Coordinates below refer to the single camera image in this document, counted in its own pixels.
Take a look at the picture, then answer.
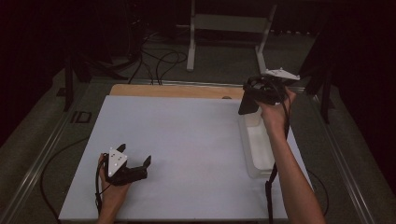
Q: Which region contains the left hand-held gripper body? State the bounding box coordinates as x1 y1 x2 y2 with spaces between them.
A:
103 147 149 188

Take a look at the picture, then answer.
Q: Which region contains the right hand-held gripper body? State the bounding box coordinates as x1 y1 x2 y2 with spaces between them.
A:
248 67 301 106

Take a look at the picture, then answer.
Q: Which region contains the black phone case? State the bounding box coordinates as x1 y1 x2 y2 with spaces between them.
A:
237 90 260 116

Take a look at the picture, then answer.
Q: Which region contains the white plastic bin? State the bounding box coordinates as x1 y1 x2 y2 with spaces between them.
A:
238 106 278 180

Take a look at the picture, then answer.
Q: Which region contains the person's right hand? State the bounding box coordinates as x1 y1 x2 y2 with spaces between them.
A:
257 88 297 135

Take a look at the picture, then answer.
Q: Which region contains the person's left hand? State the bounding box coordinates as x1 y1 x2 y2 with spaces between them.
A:
97 152 132 203

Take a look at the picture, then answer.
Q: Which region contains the white table mat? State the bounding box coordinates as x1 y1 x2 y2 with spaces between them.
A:
58 94 312 221

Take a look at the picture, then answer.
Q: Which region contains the black tripod stand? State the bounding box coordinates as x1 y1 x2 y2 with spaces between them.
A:
63 57 92 112
297 31 336 125

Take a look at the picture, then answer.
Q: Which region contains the grey metal stand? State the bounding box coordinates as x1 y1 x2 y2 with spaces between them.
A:
177 0 278 77

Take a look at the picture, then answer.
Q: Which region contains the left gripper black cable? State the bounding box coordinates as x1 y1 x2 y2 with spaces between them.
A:
93 160 112 218

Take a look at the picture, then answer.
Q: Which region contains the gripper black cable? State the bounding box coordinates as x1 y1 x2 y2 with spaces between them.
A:
93 160 112 218
264 90 292 224

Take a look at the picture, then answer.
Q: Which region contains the black floor cable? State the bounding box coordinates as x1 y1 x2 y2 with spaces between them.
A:
39 136 90 220
154 49 189 86
306 169 330 217
126 31 157 85

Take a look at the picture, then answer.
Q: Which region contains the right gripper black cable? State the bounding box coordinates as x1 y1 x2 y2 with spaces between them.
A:
264 90 292 224

